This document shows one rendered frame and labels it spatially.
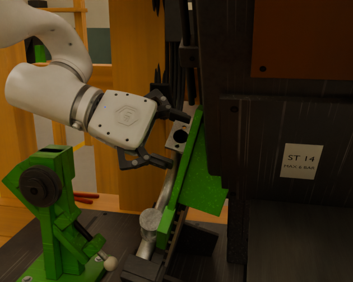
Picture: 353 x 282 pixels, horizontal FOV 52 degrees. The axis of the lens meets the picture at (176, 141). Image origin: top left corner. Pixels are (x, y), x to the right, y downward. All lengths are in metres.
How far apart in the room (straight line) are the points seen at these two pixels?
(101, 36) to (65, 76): 11.08
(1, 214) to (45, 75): 0.56
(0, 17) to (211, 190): 0.40
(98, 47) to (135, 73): 10.91
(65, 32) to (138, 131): 0.22
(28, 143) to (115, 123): 0.58
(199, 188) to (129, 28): 0.49
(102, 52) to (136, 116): 11.16
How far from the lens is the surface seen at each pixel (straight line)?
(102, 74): 1.06
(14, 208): 1.16
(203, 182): 0.56
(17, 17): 0.61
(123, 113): 0.64
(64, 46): 0.72
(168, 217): 0.58
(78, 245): 0.74
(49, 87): 0.67
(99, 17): 11.77
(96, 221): 0.98
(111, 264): 0.74
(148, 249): 0.69
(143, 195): 1.02
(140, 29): 0.91
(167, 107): 0.66
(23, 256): 0.90
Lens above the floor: 1.39
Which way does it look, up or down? 18 degrees down
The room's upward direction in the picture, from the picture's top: straight up
